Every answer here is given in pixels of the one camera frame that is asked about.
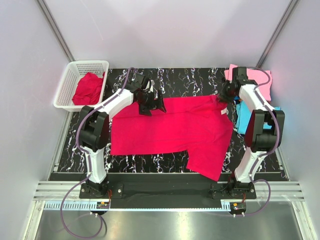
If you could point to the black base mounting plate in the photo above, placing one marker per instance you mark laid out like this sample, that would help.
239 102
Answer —
162 202

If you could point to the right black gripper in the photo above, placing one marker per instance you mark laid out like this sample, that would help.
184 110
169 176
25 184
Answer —
229 100

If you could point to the aluminium frame rail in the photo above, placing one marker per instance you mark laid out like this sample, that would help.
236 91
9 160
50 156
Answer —
278 190

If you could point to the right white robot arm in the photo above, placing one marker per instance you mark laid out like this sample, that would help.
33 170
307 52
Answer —
263 134

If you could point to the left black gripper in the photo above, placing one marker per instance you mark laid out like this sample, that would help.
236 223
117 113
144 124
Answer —
157 104

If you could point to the black marble pattern mat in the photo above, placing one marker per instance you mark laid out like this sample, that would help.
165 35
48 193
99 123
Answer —
173 82

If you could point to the white plastic basket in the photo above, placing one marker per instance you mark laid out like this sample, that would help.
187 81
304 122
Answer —
72 74

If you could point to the crimson t shirt in basket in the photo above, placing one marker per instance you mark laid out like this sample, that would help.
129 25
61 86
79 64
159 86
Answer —
88 90

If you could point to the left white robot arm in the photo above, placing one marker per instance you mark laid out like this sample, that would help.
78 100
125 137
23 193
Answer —
93 132

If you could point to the folded cyan t shirt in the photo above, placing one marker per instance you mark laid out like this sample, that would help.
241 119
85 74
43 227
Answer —
243 117

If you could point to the crimson t shirt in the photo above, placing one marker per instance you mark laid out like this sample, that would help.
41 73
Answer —
88 90
196 124

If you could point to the folded pink t shirt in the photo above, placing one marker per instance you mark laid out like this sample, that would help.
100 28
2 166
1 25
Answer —
263 79

